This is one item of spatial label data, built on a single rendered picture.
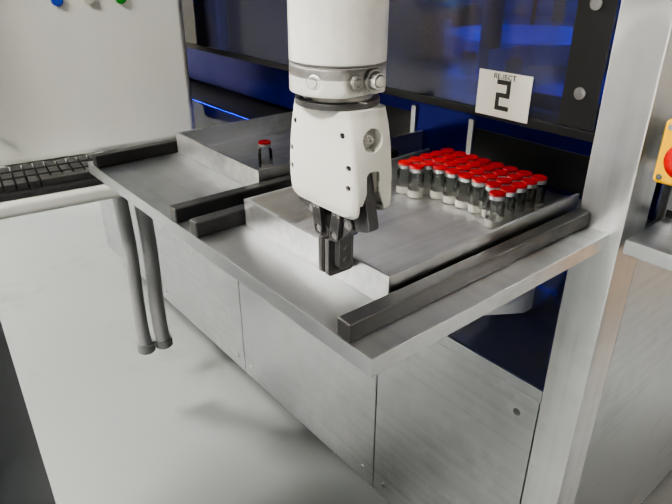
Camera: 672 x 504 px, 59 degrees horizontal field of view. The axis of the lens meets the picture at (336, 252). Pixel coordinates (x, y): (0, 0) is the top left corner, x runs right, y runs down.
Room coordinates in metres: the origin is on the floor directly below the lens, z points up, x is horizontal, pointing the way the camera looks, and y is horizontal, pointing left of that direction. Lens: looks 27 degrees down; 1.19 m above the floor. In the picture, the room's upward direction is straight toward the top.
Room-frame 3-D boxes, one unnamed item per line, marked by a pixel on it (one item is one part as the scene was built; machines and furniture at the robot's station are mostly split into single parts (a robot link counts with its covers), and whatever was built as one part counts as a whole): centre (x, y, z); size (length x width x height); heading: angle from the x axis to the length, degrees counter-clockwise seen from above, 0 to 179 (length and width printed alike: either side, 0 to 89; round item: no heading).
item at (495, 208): (0.68, -0.20, 0.90); 0.02 x 0.02 x 0.05
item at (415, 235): (0.70, -0.10, 0.90); 0.34 x 0.26 x 0.04; 130
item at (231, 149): (1.01, 0.06, 0.90); 0.34 x 0.26 x 0.04; 130
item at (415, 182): (0.79, -0.11, 0.90); 0.02 x 0.02 x 0.05
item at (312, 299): (0.83, 0.01, 0.87); 0.70 x 0.48 x 0.02; 40
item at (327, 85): (0.53, 0.00, 1.09); 0.09 x 0.08 x 0.03; 39
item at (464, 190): (0.76, -0.17, 0.90); 0.18 x 0.02 x 0.05; 40
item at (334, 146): (0.53, 0.00, 1.03); 0.10 x 0.07 x 0.11; 39
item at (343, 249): (0.52, -0.01, 0.94); 0.03 x 0.03 x 0.07; 39
